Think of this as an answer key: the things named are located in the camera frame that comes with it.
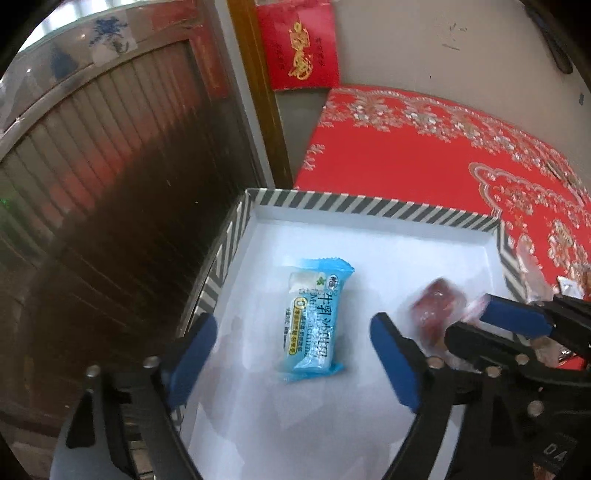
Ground small white packet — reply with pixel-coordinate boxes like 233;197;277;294
556;276;585;299

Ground wooden door frame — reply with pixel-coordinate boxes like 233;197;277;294
226;0;295;190

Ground red gold envelope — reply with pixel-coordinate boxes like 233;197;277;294
256;0;341;92

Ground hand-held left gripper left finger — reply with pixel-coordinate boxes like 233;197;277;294
65;314;219;480

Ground dark ribbed cabinet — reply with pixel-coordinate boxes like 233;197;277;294
0;0;274;437

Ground red floral tablecloth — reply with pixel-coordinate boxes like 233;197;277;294
293;85;591;372

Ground dark hanging strap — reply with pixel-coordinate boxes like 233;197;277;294
522;0;579;75

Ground light blue snack packet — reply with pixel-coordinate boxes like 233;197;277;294
276;257;355;384

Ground blue white sticker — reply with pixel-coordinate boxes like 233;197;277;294
87;16;136;55

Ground striped cardboard box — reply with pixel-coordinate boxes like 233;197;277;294
178;187;528;480

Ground red candy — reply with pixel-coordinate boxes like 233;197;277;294
409;277;491;354

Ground clear crumpled wrapper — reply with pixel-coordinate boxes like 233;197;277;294
514;234;556;303

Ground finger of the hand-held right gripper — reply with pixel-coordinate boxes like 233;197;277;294
442;320;557;386
479;295;591;354

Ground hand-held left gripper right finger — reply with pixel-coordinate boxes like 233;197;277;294
370;312;536;480

